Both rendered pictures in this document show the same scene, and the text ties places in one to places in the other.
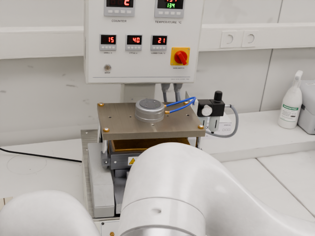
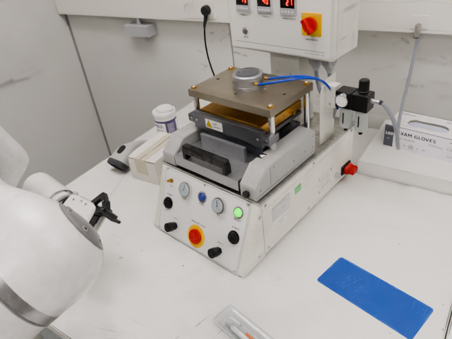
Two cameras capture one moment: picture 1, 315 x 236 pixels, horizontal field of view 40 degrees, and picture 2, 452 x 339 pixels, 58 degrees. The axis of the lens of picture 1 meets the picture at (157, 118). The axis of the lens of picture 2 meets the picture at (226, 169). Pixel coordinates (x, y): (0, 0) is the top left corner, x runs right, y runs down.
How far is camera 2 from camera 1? 0.93 m
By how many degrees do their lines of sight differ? 52
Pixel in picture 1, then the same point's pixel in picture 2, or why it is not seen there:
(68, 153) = not seen: hidden behind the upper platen
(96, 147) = not seen: hidden behind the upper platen
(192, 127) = (264, 104)
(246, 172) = (436, 210)
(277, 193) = (442, 249)
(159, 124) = (241, 94)
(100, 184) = (175, 134)
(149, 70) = (282, 38)
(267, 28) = not seen: outside the picture
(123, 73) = (259, 40)
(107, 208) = (169, 155)
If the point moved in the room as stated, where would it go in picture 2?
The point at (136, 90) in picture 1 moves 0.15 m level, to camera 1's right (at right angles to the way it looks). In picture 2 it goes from (280, 61) to (319, 74)
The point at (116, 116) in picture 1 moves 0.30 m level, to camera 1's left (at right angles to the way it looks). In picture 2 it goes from (223, 79) to (171, 56)
